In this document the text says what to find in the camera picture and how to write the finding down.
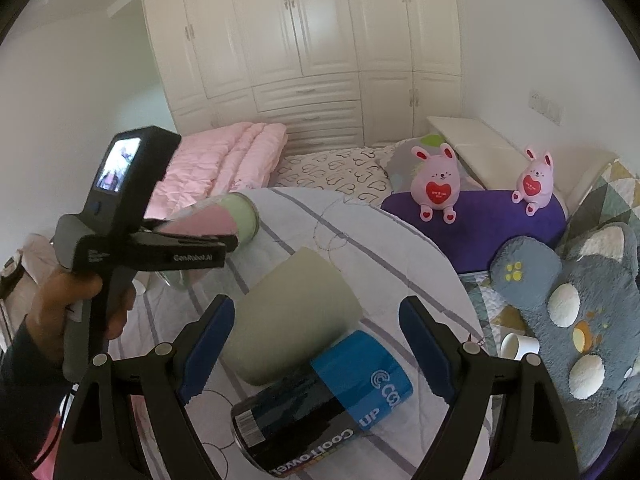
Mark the beige green cup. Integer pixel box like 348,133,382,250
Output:
222,247,363,386

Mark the small white cup on bed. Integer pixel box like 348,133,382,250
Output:
499,333,540,361

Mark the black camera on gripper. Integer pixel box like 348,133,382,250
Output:
79,126,181,235

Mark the right pink bunny plush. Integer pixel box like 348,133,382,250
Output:
511,148,554,217

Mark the person's left hand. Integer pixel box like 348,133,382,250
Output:
25,268,102,364

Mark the pink bunny plush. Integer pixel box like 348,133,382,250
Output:
511,148,554,217
410,143,461,224

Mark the blue grey plush toy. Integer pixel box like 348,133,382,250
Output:
489,223,639,470

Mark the purple cushion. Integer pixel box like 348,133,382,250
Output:
381,191,566,274

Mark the white headboard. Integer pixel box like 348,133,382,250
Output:
427,116,618,217

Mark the beige clothes pile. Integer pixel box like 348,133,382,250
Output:
1,233,61,352

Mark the wall switch plate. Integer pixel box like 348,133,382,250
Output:
528,90,564,126

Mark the cream white wardrobe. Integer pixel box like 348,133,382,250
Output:
142,0,462,153

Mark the grey embroidered pillow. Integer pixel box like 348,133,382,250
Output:
380,132,482,194

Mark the person's left forearm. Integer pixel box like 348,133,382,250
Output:
1,323,70,479

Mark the heart pattern bed sheet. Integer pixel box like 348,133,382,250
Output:
269,145,395,207

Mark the green pink glass jar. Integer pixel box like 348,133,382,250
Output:
159,192,262,291

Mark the pink folded quilt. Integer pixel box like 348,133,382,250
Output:
144,122,288,220

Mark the left pink bunny plush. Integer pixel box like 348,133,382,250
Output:
410,143,461,224

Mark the blue black drink can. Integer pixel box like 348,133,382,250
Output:
231,330,413,478

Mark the white paper cup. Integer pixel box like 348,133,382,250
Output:
132,274,150,296

